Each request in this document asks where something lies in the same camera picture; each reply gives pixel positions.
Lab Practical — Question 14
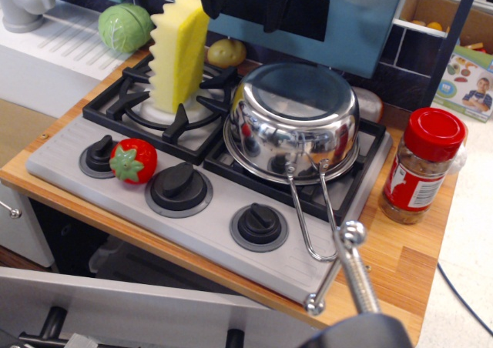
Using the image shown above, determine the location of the yellow sponge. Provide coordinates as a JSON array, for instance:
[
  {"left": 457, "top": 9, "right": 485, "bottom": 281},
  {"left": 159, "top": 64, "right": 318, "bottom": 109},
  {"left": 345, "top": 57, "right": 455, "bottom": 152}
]
[{"left": 149, "top": 0, "right": 210, "bottom": 114}]

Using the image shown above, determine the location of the upside-down steel pot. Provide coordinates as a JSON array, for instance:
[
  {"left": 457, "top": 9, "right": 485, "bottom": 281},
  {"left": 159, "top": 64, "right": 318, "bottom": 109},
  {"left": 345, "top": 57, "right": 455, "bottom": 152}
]
[{"left": 223, "top": 62, "right": 360, "bottom": 263}]

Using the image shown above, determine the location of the toy potato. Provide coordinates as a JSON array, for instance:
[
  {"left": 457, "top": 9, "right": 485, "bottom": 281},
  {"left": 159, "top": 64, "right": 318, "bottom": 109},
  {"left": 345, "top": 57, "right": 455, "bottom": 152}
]
[{"left": 207, "top": 38, "right": 247, "bottom": 69}]

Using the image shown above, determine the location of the green toy cabbage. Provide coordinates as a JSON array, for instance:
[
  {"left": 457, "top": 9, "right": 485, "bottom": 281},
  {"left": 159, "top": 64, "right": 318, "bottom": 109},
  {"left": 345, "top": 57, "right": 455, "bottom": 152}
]
[{"left": 98, "top": 3, "right": 154, "bottom": 53}]

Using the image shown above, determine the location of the left black burner grate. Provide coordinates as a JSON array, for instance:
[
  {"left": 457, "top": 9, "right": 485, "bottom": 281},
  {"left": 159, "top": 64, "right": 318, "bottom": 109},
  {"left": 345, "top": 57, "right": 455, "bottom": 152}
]
[{"left": 82, "top": 55, "right": 240, "bottom": 166}]

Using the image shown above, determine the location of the black burner grate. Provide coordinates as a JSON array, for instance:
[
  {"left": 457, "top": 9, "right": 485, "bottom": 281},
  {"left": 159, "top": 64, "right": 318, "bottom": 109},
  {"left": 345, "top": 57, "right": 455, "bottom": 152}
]
[
  {"left": 203, "top": 119, "right": 392, "bottom": 222},
  {"left": 82, "top": 55, "right": 240, "bottom": 166}
]

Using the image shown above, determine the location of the cardboard box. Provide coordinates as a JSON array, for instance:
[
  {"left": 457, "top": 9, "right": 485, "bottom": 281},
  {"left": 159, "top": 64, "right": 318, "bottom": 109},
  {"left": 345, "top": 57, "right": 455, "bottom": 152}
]
[{"left": 399, "top": 0, "right": 492, "bottom": 54}]

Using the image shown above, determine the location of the white sink drainboard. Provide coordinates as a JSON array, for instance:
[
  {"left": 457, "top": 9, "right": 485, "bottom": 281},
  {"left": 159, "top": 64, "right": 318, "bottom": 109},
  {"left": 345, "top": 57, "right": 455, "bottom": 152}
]
[{"left": 1, "top": 2, "right": 129, "bottom": 118}]

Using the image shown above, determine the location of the red toy strawberry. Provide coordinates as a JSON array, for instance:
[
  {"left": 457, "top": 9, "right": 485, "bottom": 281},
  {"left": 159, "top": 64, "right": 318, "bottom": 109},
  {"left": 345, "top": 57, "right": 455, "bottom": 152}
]
[{"left": 109, "top": 139, "right": 158, "bottom": 185}]

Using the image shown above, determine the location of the grey toy faucet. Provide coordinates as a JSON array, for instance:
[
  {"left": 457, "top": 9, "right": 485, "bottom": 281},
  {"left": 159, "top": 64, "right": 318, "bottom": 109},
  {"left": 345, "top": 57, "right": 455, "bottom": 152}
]
[{"left": 1, "top": 0, "right": 55, "bottom": 33}]

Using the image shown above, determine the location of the middle black stove knob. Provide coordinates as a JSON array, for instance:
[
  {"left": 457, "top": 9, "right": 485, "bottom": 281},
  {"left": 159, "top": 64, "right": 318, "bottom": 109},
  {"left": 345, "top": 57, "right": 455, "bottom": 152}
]
[{"left": 145, "top": 162, "right": 213, "bottom": 219}]

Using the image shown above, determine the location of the black stove knob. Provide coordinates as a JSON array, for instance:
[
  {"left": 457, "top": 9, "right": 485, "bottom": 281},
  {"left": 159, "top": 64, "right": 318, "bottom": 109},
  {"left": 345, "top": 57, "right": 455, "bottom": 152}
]
[
  {"left": 230, "top": 202, "right": 289, "bottom": 253},
  {"left": 145, "top": 162, "right": 213, "bottom": 219},
  {"left": 79, "top": 135, "right": 117, "bottom": 179}
]

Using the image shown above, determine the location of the left black stove knob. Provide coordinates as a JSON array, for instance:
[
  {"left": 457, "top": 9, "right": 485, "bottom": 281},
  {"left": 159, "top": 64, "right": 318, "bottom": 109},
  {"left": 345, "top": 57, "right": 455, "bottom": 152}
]
[{"left": 79, "top": 135, "right": 117, "bottom": 179}]

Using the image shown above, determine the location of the right black burner grate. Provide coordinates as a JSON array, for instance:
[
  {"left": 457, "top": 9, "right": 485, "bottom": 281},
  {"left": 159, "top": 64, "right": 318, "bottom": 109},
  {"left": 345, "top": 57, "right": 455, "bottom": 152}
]
[{"left": 203, "top": 119, "right": 392, "bottom": 222}]

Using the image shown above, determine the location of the toy food box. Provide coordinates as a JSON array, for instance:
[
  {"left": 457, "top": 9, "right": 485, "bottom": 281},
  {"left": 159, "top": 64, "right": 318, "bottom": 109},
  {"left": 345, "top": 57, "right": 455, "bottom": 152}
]
[{"left": 434, "top": 45, "right": 492, "bottom": 122}]

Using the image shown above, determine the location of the red-lidded spice jar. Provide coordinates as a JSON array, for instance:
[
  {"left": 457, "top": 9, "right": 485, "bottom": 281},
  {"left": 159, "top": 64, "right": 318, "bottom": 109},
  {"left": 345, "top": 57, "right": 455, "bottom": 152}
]
[{"left": 380, "top": 107, "right": 466, "bottom": 225}]

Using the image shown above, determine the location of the grey toy stove top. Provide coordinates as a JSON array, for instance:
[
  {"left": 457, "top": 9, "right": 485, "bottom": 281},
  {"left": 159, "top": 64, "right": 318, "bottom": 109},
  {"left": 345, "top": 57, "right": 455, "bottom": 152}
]
[{"left": 25, "top": 51, "right": 394, "bottom": 305}]

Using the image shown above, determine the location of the right black stove knob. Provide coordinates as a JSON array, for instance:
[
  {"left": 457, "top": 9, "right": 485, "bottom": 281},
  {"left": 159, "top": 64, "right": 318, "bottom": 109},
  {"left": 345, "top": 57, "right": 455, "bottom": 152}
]
[{"left": 230, "top": 202, "right": 289, "bottom": 253}]

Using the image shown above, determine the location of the grey open oven door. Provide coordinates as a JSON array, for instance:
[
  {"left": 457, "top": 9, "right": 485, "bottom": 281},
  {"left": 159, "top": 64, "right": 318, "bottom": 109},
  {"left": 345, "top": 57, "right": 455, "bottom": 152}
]
[{"left": 1, "top": 267, "right": 317, "bottom": 347}]

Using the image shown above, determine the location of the chrome towel rail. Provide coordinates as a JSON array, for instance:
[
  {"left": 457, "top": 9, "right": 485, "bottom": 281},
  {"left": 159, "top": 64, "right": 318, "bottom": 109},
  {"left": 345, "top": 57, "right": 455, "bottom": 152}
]
[{"left": 304, "top": 220, "right": 381, "bottom": 316}]

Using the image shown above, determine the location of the black cable on floor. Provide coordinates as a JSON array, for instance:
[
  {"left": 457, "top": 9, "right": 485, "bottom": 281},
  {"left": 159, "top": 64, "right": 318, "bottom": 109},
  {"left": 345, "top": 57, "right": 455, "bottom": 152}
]
[{"left": 437, "top": 261, "right": 493, "bottom": 337}]

